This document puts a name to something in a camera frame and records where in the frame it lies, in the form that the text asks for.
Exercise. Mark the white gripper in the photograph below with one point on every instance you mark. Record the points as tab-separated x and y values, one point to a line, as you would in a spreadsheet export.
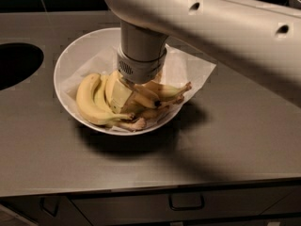
140	70

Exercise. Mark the green-stemmed banana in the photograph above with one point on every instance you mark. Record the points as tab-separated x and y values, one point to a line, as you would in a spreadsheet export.
143	96

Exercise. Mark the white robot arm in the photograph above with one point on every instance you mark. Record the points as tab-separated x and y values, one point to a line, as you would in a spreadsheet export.
258	40

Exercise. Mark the outer left yellow banana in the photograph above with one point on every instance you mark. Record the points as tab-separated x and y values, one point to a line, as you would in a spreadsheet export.
91	113

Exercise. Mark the grey centre drawer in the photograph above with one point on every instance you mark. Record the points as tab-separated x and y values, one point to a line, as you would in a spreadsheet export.
218	205

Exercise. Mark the grey left cabinet door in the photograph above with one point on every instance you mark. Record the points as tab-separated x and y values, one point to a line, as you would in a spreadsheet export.
29	206

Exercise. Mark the black round sink hole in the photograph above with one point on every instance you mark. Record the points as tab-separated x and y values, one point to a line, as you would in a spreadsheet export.
18	61

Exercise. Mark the white bowl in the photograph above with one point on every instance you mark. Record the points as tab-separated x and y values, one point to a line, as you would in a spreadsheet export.
84	47

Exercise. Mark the white paper sheet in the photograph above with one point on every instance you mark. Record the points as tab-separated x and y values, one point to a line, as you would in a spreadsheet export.
179	69

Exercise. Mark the grey right cabinet front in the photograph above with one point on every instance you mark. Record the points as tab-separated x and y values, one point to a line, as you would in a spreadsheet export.
288	205

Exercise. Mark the right yellow banana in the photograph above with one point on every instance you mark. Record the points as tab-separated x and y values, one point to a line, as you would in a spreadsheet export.
167	92

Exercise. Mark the yellow banana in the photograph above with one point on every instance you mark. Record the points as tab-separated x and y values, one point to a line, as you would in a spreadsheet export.
109	85
167	92
99	95
91	113

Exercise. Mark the black left door handle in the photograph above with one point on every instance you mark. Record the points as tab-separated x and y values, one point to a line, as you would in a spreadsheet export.
50	205

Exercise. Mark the black drawer handle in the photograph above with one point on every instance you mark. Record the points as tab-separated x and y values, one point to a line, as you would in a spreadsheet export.
185	201

